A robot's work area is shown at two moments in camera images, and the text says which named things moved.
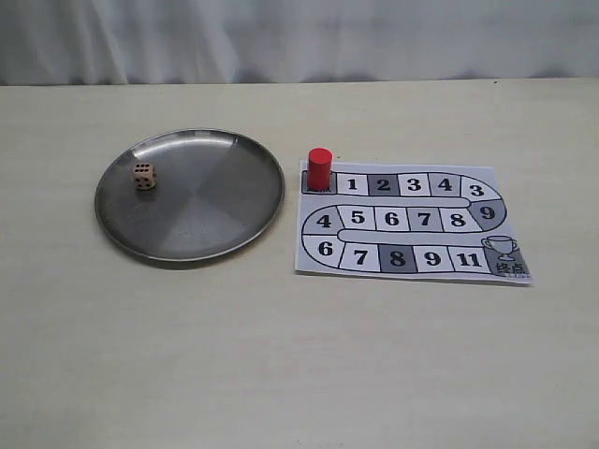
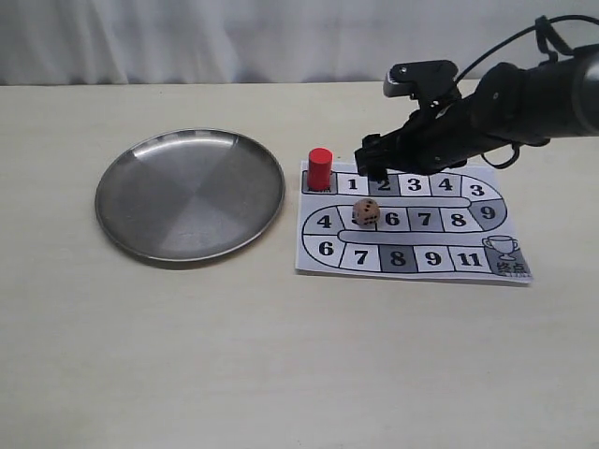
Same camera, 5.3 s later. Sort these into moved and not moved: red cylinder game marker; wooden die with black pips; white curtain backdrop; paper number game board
Moved: wooden die with black pips
Not moved: red cylinder game marker; white curtain backdrop; paper number game board
